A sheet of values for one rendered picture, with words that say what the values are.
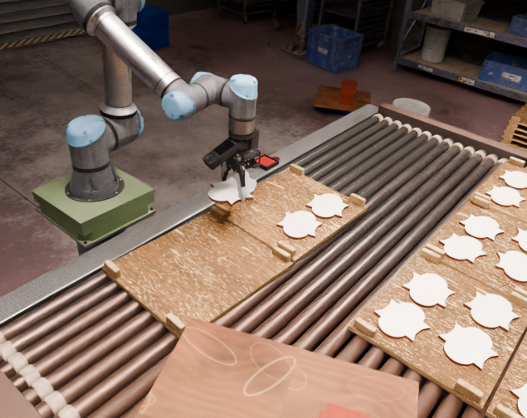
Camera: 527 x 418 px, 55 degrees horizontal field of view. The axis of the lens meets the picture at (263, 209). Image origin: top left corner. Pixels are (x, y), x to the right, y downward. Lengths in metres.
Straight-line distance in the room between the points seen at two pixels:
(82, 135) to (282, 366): 0.92
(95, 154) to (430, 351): 1.11
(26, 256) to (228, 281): 1.84
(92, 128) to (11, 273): 1.51
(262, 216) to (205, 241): 0.23
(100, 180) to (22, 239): 1.57
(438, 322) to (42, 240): 2.33
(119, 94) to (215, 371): 0.95
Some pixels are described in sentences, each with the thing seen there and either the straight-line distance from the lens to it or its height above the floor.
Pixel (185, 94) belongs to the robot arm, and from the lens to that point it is 1.32.
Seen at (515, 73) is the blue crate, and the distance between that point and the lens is 5.89.
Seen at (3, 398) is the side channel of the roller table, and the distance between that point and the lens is 1.22.
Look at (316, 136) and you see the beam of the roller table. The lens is 2.24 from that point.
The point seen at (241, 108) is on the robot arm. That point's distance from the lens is 1.39.
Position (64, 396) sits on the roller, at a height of 0.92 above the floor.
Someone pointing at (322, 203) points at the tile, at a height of 0.95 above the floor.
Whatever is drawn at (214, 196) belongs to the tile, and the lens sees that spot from 1.51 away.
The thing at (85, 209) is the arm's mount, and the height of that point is 0.96.
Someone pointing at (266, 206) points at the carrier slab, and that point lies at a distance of 1.70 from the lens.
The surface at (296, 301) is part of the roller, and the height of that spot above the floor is 0.92.
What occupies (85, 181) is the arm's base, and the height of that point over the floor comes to 1.02.
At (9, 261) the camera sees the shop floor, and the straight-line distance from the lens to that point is 3.07.
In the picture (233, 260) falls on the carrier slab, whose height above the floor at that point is 0.94.
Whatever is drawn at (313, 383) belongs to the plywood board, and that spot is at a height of 1.04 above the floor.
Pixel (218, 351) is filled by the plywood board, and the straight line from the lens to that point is 1.10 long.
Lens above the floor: 1.89
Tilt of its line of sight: 35 degrees down
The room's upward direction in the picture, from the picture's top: 5 degrees clockwise
